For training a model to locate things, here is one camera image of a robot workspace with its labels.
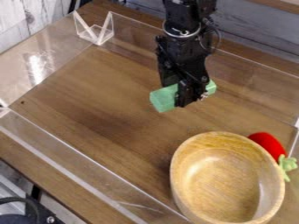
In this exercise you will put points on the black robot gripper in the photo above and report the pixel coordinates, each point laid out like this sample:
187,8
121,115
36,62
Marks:
182,51

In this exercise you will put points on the green foam block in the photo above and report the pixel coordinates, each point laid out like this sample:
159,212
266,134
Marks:
163,97

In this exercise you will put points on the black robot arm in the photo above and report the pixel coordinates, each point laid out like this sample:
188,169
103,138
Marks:
188,14

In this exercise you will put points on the brown wooden bowl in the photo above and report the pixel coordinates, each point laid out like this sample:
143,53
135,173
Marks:
226,180

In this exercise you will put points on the red plush strawberry toy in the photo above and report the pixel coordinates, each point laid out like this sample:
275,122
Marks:
268,142

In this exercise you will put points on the clear acrylic front barrier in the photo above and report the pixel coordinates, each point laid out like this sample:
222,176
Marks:
97,195

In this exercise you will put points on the black equipment base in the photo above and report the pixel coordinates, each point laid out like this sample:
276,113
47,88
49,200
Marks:
25,211

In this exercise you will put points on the clear acrylic corner bracket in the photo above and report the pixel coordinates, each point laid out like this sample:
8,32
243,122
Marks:
96,34

